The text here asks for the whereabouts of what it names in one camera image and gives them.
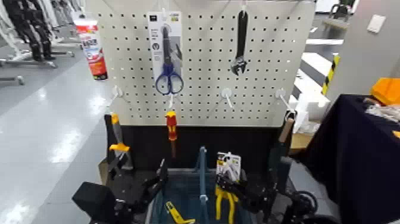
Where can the yellow black striped post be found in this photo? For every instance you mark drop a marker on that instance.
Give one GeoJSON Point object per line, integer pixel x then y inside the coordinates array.
{"type": "Point", "coordinates": [330, 75]}

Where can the distant black frame chair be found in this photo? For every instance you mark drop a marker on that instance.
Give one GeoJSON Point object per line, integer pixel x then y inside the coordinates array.
{"type": "Point", "coordinates": [339, 18]}

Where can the tan cardboard piece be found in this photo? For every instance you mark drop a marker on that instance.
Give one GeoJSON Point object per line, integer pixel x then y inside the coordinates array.
{"type": "Point", "coordinates": [103, 172]}

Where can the white foam blocks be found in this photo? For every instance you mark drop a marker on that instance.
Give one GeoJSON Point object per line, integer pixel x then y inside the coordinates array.
{"type": "Point", "coordinates": [312, 100]}

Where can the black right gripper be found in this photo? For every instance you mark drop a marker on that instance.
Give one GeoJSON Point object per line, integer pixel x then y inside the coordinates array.
{"type": "Point", "coordinates": [259, 200]}

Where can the black humanoid robot on stand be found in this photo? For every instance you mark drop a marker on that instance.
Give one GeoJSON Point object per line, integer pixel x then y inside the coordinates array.
{"type": "Point", "coordinates": [29, 28]}
{"type": "Point", "coordinates": [62, 18]}

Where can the silver wrapped items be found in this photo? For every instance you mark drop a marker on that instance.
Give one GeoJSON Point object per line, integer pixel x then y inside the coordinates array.
{"type": "Point", "coordinates": [382, 111]}

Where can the black adjustable wrench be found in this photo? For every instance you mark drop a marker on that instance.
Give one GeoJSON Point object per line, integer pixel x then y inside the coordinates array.
{"type": "Point", "coordinates": [241, 34]}

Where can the yellow utility knife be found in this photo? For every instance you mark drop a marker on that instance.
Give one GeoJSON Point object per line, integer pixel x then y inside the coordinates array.
{"type": "Point", "coordinates": [175, 214]}

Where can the blue plastic crate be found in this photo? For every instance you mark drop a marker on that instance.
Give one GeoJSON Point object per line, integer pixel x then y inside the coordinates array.
{"type": "Point", "coordinates": [187, 190]}

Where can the yellow pliers with package card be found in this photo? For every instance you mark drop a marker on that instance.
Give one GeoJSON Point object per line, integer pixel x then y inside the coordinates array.
{"type": "Point", "coordinates": [229, 165]}

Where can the white wall switch plate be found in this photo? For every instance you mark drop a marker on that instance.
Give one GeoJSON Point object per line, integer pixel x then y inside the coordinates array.
{"type": "Point", "coordinates": [376, 23]}

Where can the beige metal pegboard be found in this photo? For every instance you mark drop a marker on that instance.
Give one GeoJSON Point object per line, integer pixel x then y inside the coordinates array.
{"type": "Point", "coordinates": [206, 62]}

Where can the grey scraper with orange trim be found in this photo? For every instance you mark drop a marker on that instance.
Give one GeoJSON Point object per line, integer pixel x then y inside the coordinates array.
{"type": "Point", "coordinates": [117, 133]}

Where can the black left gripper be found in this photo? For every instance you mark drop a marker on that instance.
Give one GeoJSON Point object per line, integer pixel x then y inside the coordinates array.
{"type": "Point", "coordinates": [131, 201]}

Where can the red white sealant tube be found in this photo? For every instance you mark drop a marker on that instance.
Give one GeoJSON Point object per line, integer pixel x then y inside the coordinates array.
{"type": "Point", "coordinates": [93, 56]}

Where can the brown cardboard box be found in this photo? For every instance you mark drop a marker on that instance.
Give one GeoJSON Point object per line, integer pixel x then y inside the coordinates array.
{"type": "Point", "coordinates": [301, 141]}

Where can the black cloth covered table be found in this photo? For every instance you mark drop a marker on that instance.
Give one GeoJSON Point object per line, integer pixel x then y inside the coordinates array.
{"type": "Point", "coordinates": [359, 162]}

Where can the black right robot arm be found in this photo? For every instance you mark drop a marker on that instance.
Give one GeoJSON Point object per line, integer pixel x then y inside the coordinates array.
{"type": "Point", "coordinates": [300, 215]}

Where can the white pegboard hook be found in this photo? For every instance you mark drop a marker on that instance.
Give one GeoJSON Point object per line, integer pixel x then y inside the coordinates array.
{"type": "Point", "coordinates": [243, 5]}
{"type": "Point", "coordinates": [281, 94]}
{"type": "Point", "coordinates": [117, 92]}
{"type": "Point", "coordinates": [226, 94]}
{"type": "Point", "coordinates": [171, 100]}

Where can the grey stand base with castor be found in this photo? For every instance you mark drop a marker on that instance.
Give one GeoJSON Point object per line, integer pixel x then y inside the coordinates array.
{"type": "Point", "coordinates": [14, 79]}

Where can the orange plastic bin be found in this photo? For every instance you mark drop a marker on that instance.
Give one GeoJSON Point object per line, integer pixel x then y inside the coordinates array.
{"type": "Point", "coordinates": [387, 90]}

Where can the red yellow screwdriver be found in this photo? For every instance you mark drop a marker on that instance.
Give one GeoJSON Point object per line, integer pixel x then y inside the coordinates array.
{"type": "Point", "coordinates": [171, 125]}

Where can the blue scissors on white card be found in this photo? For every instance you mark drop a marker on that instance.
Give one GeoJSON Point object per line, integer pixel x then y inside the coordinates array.
{"type": "Point", "coordinates": [168, 67]}

